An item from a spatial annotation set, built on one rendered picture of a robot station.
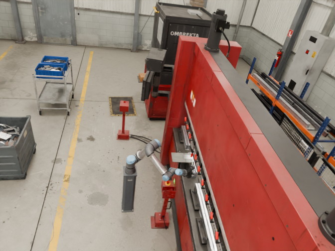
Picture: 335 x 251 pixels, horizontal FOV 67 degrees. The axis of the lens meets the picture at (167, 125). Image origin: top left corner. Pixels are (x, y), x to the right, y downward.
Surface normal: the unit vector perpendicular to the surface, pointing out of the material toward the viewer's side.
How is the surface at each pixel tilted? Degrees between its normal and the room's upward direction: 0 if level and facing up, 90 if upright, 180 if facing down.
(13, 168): 90
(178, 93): 90
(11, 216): 0
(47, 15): 90
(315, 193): 0
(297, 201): 0
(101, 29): 90
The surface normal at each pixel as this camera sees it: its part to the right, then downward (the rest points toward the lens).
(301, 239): -0.99, -0.06
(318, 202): 0.14, -0.81
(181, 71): 0.09, 0.58
